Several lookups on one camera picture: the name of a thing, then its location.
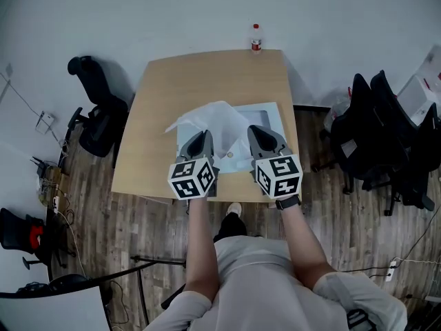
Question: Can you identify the black router with antennas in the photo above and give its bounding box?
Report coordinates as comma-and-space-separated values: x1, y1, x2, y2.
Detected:
30, 156, 49, 179

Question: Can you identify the light blue box lid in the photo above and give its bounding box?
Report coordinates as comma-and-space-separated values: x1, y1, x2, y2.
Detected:
175, 101, 287, 174

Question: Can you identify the person's white shirt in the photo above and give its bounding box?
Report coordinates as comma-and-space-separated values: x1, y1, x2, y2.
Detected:
143, 236, 409, 331

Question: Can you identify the plastic bottle with red label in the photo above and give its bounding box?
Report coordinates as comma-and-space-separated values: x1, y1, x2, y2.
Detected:
250, 23, 263, 54

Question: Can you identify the white box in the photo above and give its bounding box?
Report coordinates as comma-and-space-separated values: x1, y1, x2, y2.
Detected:
396, 74, 438, 127

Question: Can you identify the black chair with red part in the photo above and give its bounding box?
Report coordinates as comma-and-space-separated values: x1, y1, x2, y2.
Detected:
0, 207, 76, 270

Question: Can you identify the black swivel chair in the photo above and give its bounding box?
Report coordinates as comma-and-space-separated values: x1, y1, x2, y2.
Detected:
15, 273, 90, 292

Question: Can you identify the person's right forearm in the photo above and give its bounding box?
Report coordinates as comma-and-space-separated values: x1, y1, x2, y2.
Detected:
280, 203, 337, 291

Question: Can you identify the clear plastic bag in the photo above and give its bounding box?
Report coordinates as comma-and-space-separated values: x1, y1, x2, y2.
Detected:
322, 88, 352, 132

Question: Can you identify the white wall-mounted device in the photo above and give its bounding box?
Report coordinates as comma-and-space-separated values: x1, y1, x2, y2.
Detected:
34, 110, 56, 136

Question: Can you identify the white desk with black frame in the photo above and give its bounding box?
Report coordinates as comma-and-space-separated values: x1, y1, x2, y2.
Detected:
0, 255, 187, 331

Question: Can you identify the white power strip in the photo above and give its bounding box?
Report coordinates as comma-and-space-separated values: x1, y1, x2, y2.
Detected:
385, 259, 398, 282

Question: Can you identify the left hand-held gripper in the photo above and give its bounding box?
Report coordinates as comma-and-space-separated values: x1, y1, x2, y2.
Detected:
167, 129, 221, 201

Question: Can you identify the black wristwatch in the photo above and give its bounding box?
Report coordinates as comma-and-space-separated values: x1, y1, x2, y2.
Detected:
274, 194, 302, 211

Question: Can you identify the person's left forearm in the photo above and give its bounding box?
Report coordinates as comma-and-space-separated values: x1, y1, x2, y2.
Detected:
184, 197, 221, 303

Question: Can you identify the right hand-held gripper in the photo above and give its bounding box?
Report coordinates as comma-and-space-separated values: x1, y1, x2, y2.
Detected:
247, 124, 304, 200

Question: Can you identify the person's black trouser leg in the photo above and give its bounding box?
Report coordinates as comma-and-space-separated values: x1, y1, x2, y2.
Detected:
212, 213, 248, 243

